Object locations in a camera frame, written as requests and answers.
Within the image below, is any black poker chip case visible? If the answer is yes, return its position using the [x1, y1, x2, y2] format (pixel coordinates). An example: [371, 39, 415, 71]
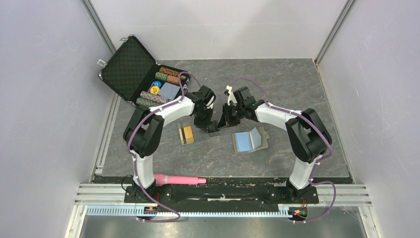
[99, 35, 183, 107]

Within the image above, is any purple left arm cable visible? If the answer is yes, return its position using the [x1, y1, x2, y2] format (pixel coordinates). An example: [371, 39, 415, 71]
[126, 71, 203, 223]

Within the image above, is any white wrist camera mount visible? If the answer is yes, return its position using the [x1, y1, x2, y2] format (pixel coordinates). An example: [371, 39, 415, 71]
[224, 85, 237, 106]
[206, 96, 215, 109]

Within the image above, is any pink cylindrical marker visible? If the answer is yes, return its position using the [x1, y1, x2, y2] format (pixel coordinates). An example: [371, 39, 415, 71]
[155, 174, 207, 185]

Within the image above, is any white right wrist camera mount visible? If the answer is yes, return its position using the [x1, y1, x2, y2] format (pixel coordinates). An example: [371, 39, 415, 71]
[224, 85, 237, 106]

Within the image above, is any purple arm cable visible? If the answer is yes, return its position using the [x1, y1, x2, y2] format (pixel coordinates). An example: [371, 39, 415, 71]
[229, 77, 337, 223]
[126, 71, 203, 223]

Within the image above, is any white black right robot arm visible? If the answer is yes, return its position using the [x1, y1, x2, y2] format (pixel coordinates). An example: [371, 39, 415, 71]
[219, 86, 332, 202]

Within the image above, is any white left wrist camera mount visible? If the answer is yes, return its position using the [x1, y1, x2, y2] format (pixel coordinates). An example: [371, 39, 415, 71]
[206, 96, 215, 109]

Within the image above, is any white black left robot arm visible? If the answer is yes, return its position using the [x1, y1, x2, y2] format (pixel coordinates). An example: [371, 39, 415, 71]
[123, 85, 217, 202]

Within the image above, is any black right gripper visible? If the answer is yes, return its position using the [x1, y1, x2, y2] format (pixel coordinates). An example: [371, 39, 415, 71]
[217, 103, 245, 129]

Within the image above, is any beige card holder wallet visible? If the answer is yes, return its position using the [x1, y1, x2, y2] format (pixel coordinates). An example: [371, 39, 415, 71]
[232, 127, 269, 153]

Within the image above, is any clear acrylic card tray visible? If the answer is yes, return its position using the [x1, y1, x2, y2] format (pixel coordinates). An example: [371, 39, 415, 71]
[177, 122, 196, 147]

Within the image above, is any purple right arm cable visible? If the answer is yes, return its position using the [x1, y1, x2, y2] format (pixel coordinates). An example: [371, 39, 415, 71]
[229, 77, 337, 223]

